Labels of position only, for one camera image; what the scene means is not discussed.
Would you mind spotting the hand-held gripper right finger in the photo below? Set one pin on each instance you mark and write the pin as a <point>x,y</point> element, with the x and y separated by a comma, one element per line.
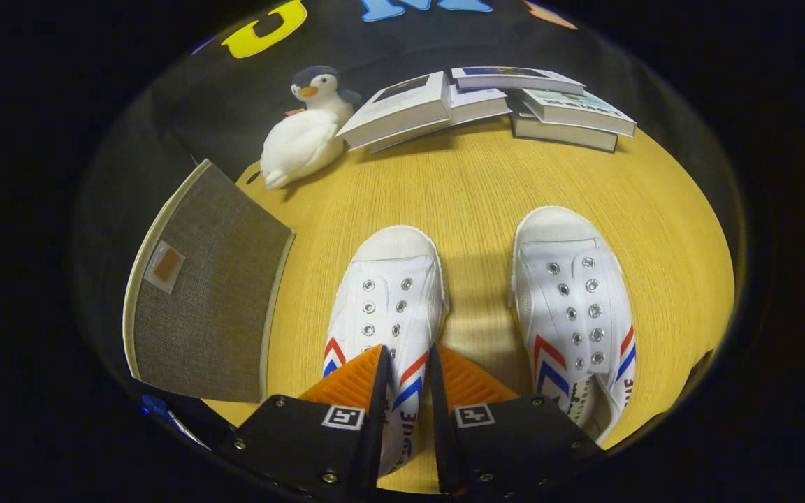
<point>442,433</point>

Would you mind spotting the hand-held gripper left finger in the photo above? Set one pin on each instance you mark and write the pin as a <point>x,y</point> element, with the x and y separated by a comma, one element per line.
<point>378,419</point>

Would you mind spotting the white canvas shoe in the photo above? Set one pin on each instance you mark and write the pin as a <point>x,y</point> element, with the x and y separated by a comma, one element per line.
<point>388,293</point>
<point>570,279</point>

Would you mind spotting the grey fabric storage box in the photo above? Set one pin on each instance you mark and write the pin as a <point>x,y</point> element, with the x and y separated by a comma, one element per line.
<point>221,300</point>

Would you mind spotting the penguin plush toy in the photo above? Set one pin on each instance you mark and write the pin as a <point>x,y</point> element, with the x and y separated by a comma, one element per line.
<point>305,140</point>

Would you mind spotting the dark grey book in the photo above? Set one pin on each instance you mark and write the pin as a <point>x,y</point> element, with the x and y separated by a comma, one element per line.
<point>556,134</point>

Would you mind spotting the plain white book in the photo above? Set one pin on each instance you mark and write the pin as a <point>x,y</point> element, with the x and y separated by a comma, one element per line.
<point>476,103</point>

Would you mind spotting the book with teal cover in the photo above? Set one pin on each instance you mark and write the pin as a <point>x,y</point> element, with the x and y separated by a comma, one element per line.
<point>577,110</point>

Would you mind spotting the book with blue picture cover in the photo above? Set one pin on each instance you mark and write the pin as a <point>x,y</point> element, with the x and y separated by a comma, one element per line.
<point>514,78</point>

